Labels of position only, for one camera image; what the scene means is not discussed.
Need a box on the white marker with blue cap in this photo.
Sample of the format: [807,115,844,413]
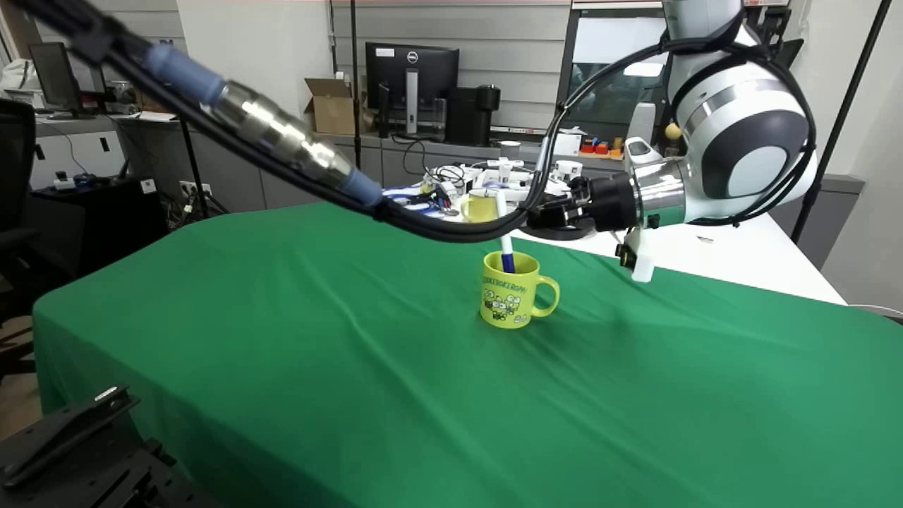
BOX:
[495,190,516,274]

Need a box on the plain yellow mug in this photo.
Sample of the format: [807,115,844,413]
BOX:
[460,194,502,224]

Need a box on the yellow mug with cartoon print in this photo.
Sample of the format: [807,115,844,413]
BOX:
[480,250,562,330]

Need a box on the row of red orange blocks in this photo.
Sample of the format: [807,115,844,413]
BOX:
[578,138,626,160]

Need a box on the white table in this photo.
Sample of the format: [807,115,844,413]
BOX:
[384,159,847,306]

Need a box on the black coffee machine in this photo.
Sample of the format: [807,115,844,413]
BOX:
[445,84,502,147]

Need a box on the black monitor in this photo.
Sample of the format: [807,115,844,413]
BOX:
[365,42,460,139]

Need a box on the stand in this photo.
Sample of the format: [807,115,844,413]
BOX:
[178,116,231,217]
[790,0,894,245]
[350,0,363,171]

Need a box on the cardboard box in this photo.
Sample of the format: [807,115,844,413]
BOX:
[304,78,358,136]

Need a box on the green table cloth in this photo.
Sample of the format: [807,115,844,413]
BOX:
[32,201,903,508]

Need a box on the black cabinet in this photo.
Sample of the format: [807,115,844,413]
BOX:
[31,176,171,277]

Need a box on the dark laptop screen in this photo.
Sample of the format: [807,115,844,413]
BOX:
[28,42,83,118]

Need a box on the black office chair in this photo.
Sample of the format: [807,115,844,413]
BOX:
[0,98,44,376]

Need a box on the black metal clamp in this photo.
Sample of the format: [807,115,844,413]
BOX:
[0,385,212,508]

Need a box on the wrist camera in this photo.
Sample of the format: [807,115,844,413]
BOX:
[615,226,655,284]

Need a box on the clutter of white parts and cables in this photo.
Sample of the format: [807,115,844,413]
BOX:
[384,159,586,221]

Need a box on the black cable with silver connector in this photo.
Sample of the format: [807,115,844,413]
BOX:
[0,0,565,244]

